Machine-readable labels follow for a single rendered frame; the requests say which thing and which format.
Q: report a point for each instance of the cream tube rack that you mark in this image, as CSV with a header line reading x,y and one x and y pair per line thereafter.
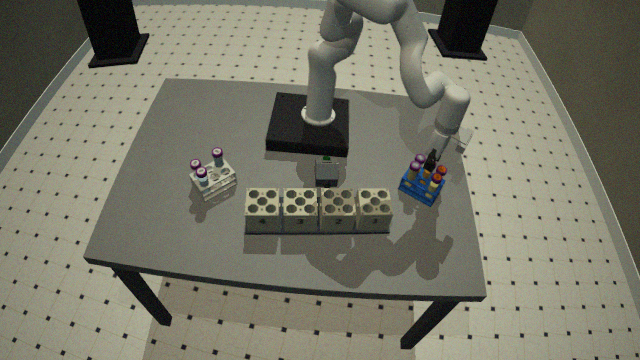
x,y
215,177

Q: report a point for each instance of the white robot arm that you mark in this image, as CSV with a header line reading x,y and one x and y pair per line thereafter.
x,y
337,24

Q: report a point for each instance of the blue tube rack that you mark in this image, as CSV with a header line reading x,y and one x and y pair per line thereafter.
x,y
426,200

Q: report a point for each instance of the beige bucket adapter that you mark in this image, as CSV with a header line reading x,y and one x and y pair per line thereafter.
x,y
300,209
337,211
374,215
264,209

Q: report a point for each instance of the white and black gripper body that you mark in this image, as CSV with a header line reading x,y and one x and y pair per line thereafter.
x,y
438,141

